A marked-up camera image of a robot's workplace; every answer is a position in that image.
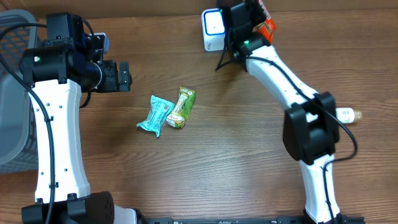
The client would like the orange spaghetti packet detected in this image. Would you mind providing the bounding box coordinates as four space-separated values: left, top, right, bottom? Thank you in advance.
254 0 277 44

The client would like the mint green wipes packet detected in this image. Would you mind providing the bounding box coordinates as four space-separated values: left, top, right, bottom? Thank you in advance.
137 95 175 138

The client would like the green snack packet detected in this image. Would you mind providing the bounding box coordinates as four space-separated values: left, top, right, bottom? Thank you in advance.
166 87 196 128

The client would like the white tube gold cap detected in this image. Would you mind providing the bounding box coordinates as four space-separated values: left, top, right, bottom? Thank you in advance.
336 108 363 124

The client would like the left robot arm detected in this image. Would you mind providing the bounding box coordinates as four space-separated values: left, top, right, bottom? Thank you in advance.
20 12 139 223

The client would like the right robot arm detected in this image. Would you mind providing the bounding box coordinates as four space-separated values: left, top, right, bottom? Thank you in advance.
217 1 346 223

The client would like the white barcode scanner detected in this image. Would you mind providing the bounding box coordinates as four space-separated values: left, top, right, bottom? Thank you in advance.
201 8 226 52

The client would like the grey plastic shopping basket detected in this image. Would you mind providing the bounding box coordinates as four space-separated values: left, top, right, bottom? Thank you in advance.
1 27 39 174

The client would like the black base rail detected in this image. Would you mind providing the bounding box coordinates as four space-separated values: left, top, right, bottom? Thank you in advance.
137 216 310 224

